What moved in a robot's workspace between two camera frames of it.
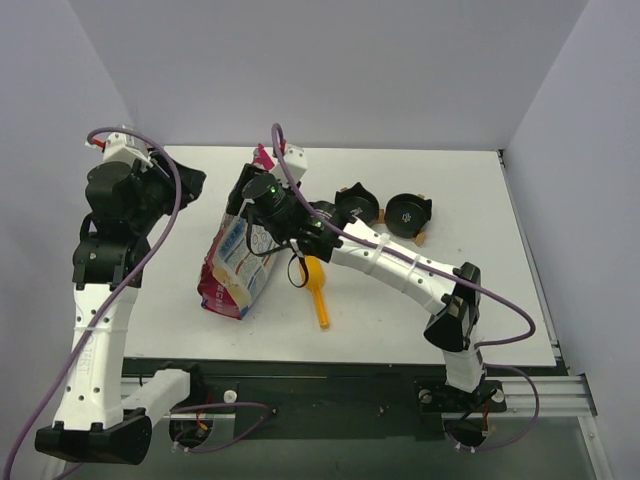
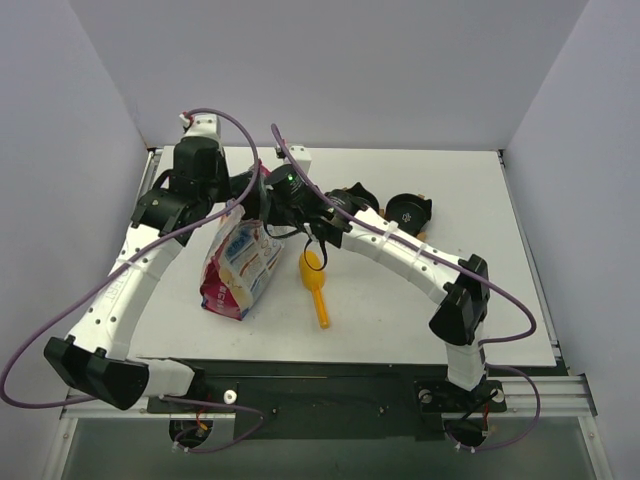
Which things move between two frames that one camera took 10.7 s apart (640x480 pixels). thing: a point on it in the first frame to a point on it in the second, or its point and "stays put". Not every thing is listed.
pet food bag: (240, 261) stays put
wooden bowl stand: (421, 237) stays put
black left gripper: (176, 179) to (251, 198)
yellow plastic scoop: (315, 280) stays put
